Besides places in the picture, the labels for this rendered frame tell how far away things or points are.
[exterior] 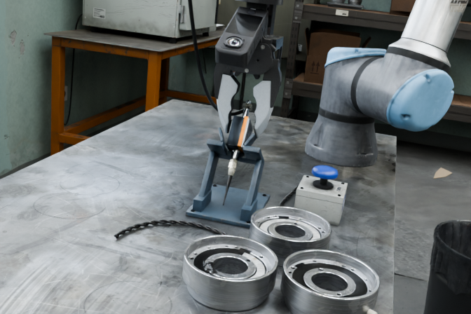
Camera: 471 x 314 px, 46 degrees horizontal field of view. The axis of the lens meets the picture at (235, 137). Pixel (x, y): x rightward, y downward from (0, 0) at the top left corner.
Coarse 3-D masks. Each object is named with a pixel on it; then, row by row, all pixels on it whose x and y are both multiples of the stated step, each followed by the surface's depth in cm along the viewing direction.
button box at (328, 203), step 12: (312, 180) 87; (300, 192) 83; (312, 192) 83; (324, 192) 83; (336, 192) 83; (300, 204) 84; (312, 204) 83; (324, 204) 82; (336, 204) 82; (324, 216) 83; (336, 216) 82
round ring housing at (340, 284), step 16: (304, 256) 65; (320, 256) 66; (336, 256) 65; (288, 272) 62; (320, 272) 63; (336, 272) 63; (368, 272) 63; (288, 288) 59; (304, 288) 57; (320, 288) 60; (336, 288) 63; (352, 288) 60; (368, 288) 61; (288, 304) 60; (304, 304) 57; (320, 304) 56; (336, 304) 56; (352, 304) 56; (368, 304) 57
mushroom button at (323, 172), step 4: (316, 168) 84; (320, 168) 84; (324, 168) 84; (328, 168) 84; (332, 168) 85; (312, 172) 85; (316, 172) 84; (320, 172) 83; (324, 172) 83; (328, 172) 83; (332, 172) 83; (336, 172) 84; (316, 176) 84; (320, 176) 83; (324, 176) 83; (328, 176) 83; (332, 176) 83; (336, 176) 84; (320, 180) 85; (324, 180) 85; (324, 184) 85
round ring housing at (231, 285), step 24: (216, 240) 66; (240, 240) 67; (192, 264) 59; (216, 264) 64; (240, 264) 64; (264, 264) 63; (192, 288) 59; (216, 288) 57; (240, 288) 57; (264, 288) 59
